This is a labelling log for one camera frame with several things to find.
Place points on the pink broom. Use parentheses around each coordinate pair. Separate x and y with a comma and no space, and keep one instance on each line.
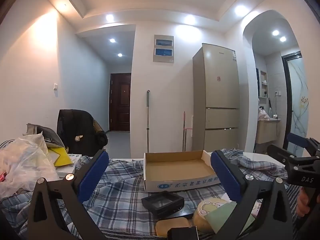
(185,130)

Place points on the cardboard box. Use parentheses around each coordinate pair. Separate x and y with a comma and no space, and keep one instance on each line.
(175,167)

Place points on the electrical panel box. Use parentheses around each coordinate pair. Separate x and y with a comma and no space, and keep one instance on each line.
(163,48)

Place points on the white remote control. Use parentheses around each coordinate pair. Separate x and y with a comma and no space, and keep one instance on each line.
(256,208)

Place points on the blue plaid shirt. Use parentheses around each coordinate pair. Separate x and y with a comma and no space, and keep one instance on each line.
(120,180)

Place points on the black square display box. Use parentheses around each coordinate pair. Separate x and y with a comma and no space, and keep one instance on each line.
(162,201)

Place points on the grey striped cloth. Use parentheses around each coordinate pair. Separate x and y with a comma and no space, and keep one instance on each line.
(292,196)

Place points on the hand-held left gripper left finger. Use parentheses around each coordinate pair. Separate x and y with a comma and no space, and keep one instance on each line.
(93,177)

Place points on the clear plastic bag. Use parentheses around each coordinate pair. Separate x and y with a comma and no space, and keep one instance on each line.
(25,160)

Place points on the grey bag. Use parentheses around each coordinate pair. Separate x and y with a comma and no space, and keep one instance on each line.
(47,136)

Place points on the beige refrigerator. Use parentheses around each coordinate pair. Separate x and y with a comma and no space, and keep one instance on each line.
(220,92)

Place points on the small red object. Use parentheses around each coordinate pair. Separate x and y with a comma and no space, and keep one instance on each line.
(1,177)

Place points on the black jacket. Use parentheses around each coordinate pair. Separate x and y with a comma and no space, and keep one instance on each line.
(75,127)

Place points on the frosted glass patterned door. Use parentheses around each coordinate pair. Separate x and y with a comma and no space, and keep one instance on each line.
(297,100)

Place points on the orange plastic case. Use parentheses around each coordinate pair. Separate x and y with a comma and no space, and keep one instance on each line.
(171,226)

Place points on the yellow round cartoon tin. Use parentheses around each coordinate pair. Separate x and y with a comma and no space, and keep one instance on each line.
(205,216)

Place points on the dark brown door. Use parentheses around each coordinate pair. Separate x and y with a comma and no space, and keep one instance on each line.
(120,102)

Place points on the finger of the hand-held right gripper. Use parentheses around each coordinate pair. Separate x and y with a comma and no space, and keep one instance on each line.
(297,141)
(282,152)

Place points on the yellow paper folder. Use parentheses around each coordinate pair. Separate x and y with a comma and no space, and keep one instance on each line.
(61,156)

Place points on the white flat box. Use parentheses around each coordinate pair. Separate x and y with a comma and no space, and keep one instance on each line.
(71,163)

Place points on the wall niche shelf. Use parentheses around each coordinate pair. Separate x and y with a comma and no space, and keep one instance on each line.
(263,83)

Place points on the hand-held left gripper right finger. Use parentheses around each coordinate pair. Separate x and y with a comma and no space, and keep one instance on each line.
(225,177)

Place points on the green card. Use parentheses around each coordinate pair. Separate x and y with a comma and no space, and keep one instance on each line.
(221,216)

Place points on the beige vanity cabinet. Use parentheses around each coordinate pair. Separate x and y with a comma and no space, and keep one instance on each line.
(267,131)

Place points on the person's right hand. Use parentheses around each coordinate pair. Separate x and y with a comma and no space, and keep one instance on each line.
(303,203)

